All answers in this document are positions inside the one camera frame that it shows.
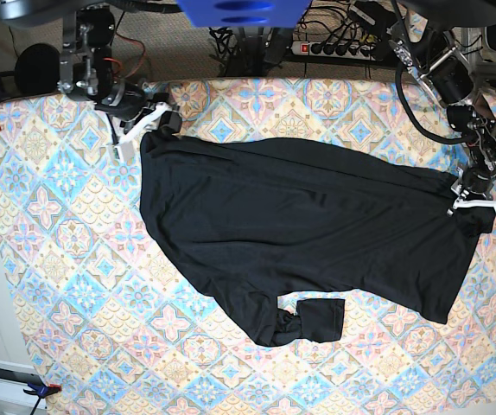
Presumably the patterned tablecloth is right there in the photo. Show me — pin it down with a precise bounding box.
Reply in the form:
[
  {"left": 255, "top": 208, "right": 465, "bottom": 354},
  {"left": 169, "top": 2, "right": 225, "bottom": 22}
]
[{"left": 0, "top": 95, "right": 496, "bottom": 414}]

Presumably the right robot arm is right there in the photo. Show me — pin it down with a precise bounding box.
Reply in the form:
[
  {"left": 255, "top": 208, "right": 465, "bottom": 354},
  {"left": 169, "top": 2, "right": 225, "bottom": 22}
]
[{"left": 0, "top": 1, "right": 182, "bottom": 135}]

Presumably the black round stool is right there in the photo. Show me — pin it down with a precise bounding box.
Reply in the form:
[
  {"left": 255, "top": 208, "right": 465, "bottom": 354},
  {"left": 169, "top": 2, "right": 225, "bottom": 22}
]
[{"left": 14, "top": 43, "right": 60, "bottom": 96}]

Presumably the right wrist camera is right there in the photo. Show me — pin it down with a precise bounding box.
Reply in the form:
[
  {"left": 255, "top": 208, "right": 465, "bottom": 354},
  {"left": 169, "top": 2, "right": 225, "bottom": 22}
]
[{"left": 111, "top": 142, "right": 136, "bottom": 163}]

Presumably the black t-shirt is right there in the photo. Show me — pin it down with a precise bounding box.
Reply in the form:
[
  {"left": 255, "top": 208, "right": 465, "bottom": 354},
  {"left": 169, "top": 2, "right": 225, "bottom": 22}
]
[{"left": 140, "top": 132, "right": 495, "bottom": 347}]

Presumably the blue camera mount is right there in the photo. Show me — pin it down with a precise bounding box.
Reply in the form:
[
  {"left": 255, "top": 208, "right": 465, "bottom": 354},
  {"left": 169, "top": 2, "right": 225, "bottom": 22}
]
[{"left": 177, "top": 0, "right": 311, "bottom": 29}]

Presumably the white power strip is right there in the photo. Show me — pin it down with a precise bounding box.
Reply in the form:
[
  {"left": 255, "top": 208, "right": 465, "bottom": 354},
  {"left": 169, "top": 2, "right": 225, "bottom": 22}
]
[{"left": 290, "top": 41, "right": 374, "bottom": 61}]

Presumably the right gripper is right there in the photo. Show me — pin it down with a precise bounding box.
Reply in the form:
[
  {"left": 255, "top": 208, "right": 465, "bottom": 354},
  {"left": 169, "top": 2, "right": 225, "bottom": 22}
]
[{"left": 105, "top": 81, "right": 182, "bottom": 145}]

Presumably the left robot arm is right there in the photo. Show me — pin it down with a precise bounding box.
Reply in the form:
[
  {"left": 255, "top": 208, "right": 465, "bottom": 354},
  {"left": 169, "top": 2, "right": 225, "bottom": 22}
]
[{"left": 390, "top": 1, "right": 496, "bottom": 214}]

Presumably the white floor box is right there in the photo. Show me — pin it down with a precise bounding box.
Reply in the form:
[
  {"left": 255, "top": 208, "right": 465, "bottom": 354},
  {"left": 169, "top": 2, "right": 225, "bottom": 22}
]
[{"left": 0, "top": 361, "right": 41, "bottom": 408}]

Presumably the blue clamp bottom left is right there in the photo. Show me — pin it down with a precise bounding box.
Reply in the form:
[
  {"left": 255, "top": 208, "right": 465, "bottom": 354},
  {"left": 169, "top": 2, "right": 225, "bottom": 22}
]
[{"left": 0, "top": 382, "right": 62, "bottom": 400}]

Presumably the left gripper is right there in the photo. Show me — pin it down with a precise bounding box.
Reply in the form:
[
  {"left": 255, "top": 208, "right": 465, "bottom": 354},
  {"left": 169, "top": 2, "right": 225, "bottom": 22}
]
[{"left": 447, "top": 166, "right": 496, "bottom": 216}]

